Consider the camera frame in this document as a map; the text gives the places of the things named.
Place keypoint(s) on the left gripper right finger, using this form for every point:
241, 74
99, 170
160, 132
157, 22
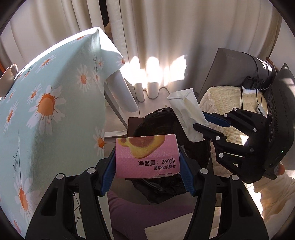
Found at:
239, 219

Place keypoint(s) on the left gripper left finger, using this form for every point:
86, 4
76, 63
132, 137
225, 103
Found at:
72, 198

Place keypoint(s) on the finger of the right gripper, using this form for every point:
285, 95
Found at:
249, 123
224, 150

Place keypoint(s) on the white paper carton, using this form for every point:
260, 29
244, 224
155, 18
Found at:
187, 110

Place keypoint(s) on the pink snack box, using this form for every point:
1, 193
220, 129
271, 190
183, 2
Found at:
147, 157

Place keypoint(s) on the black trash bag bin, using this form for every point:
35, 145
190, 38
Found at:
164, 122

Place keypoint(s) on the right hand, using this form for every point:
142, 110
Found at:
279, 169

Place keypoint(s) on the cream quilted blanket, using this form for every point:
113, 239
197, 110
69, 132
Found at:
277, 195

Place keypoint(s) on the grey sofa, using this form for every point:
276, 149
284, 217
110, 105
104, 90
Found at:
231, 67

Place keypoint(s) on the purple trouser leg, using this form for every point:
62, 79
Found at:
129, 220

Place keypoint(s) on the daisy print blue tablecloth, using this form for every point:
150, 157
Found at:
53, 120

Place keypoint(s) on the cream curtain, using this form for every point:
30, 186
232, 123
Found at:
172, 42

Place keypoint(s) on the beige ceramic mug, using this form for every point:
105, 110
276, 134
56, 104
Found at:
7, 80

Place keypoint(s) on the black camera on sofa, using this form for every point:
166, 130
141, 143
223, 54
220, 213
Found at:
250, 83

